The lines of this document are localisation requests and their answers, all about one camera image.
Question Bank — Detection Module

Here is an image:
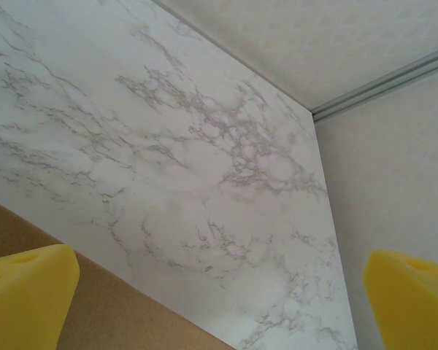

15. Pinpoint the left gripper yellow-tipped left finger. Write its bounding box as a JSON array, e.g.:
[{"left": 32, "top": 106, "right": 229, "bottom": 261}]
[{"left": 0, "top": 244, "right": 80, "bottom": 350}]

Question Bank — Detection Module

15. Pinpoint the brown cardboard box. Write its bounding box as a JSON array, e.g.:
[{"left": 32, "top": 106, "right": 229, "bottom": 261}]
[{"left": 0, "top": 195, "right": 238, "bottom": 350}]

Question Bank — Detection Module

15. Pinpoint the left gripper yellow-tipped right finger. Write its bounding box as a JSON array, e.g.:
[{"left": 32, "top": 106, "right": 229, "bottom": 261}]
[{"left": 363, "top": 249, "right": 438, "bottom": 350}]

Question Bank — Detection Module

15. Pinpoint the aluminium frame post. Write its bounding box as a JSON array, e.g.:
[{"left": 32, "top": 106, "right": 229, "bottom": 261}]
[{"left": 309, "top": 46, "right": 438, "bottom": 122}]

